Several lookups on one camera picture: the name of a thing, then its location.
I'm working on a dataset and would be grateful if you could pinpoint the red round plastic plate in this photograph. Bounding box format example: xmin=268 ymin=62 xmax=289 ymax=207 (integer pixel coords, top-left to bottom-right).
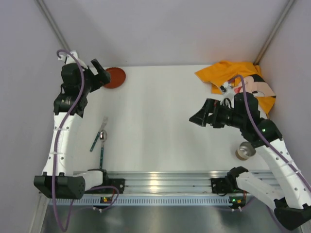
xmin=104 ymin=67 xmax=126 ymax=89

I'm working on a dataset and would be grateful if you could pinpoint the orange Mickey Mouse placemat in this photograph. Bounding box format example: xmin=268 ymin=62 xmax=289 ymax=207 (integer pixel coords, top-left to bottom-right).
xmin=195 ymin=61 xmax=276 ymax=115

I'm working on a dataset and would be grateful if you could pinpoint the metal fork green handle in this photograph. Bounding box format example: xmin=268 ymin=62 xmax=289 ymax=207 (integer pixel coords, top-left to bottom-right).
xmin=89 ymin=116 xmax=108 ymax=152

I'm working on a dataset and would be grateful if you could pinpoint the small metal cup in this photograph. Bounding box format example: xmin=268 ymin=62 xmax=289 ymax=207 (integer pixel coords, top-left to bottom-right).
xmin=235 ymin=142 xmax=256 ymax=161

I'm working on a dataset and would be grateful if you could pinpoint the metal spoon green handle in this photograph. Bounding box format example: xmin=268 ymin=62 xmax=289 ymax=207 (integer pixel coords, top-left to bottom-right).
xmin=100 ymin=130 xmax=107 ymax=169

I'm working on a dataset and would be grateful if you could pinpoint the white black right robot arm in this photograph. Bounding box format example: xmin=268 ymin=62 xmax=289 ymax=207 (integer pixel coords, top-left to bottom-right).
xmin=189 ymin=93 xmax=311 ymax=231

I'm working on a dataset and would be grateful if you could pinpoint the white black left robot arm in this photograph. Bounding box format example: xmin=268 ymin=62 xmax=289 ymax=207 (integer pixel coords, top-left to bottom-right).
xmin=34 ymin=50 xmax=110 ymax=200

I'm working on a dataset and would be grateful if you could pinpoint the aluminium mounting rail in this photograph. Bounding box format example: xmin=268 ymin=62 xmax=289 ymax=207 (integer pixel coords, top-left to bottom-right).
xmin=108 ymin=171 xmax=227 ymax=195

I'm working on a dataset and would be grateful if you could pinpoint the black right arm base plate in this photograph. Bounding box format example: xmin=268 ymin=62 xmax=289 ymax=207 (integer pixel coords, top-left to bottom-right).
xmin=210 ymin=178 xmax=233 ymax=196

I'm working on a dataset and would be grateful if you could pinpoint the left aluminium frame post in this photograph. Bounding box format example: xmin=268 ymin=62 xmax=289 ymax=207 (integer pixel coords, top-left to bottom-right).
xmin=35 ymin=0 xmax=70 ymax=50

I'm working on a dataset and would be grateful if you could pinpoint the aluminium frame post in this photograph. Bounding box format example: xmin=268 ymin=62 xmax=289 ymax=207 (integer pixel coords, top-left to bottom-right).
xmin=35 ymin=0 xmax=70 ymax=50
xmin=253 ymin=0 xmax=297 ymax=65

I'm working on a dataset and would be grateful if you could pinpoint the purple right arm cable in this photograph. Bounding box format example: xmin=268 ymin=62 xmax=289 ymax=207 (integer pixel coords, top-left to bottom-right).
xmin=227 ymin=74 xmax=311 ymax=195

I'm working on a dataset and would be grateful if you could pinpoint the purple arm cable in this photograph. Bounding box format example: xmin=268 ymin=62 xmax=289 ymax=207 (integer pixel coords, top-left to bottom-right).
xmin=227 ymin=74 xmax=311 ymax=195
xmin=51 ymin=50 xmax=120 ymax=233

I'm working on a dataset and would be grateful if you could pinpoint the right aluminium frame post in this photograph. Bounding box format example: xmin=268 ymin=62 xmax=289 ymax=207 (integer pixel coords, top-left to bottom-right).
xmin=253 ymin=0 xmax=297 ymax=65

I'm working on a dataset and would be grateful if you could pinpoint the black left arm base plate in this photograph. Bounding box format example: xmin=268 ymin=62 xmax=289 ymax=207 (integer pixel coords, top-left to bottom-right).
xmin=102 ymin=178 xmax=125 ymax=194

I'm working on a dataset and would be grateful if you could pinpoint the grey slotted cable duct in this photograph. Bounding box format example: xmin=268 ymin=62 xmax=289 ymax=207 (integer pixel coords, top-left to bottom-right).
xmin=56 ymin=196 xmax=245 ymax=206

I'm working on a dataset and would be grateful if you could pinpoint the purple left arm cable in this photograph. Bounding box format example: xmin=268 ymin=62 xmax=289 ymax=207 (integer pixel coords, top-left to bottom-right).
xmin=51 ymin=50 xmax=120 ymax=233

